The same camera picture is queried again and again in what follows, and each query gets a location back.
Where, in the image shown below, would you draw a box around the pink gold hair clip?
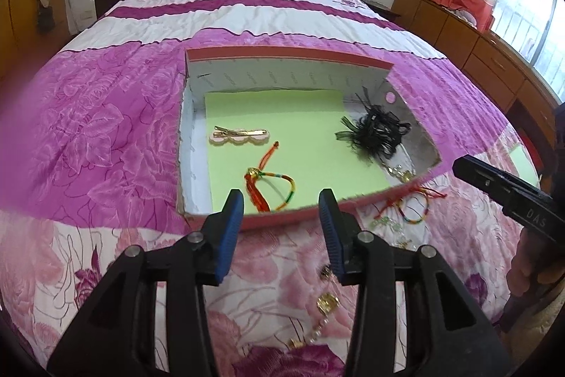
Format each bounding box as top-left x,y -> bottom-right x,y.
209,125 -> 270,146

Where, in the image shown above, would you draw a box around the red braided tassel bracelet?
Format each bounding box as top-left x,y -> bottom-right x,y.
243,141 -> 297,213

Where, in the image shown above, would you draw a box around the pale green bead bracelet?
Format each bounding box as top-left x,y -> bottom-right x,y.
369,214 -> 419,252

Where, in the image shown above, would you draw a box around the green felt sheet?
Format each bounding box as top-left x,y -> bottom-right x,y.
205,90 -> 389,210

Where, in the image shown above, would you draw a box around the wooden low cabinet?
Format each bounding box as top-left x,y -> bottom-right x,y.
392,0 -> 558,174

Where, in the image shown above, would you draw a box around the black hanging bag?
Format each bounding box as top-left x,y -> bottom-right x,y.
37,5 -> 55,34

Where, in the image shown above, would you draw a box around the rainbow braided bracelet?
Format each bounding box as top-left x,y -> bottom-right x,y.
373,183 -> 448,224

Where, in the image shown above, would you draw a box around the pink cardboard box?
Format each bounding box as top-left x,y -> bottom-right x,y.
177,46 -> 440,229

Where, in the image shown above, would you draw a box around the barred window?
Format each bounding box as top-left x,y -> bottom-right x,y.
491,0 -> 564,100

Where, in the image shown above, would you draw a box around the gold pearl drop earring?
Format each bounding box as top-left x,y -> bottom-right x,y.
288,292 -> 341,349

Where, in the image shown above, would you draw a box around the green paper sheet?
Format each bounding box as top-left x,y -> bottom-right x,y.
510,145 -> 540,188

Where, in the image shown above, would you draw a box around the small gold brooch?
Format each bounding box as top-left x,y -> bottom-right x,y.
319,264 -> 332,281

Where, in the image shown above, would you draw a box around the right hand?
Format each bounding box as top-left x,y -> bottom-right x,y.
507,228 -> 564,296

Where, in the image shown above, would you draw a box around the orange wooden wardrobe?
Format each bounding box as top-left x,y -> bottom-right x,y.
1,0 -> 71,81

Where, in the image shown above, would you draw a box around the black feather hair claw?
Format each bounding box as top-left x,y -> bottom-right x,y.
335,88 -> 412,163

